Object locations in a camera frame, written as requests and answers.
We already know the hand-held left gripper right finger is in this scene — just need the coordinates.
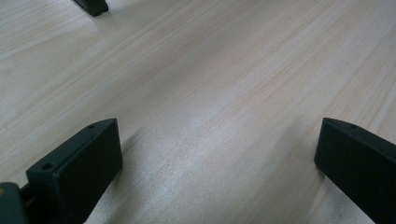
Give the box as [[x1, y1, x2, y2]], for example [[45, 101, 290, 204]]
[[313, 117, 396, 224]]

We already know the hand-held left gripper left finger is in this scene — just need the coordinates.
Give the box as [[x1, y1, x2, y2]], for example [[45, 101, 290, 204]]
[[25, 118, 123, 224]]

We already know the black two-tier shelf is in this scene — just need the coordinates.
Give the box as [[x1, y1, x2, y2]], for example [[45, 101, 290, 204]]
[[72, 0, 110, 18]]

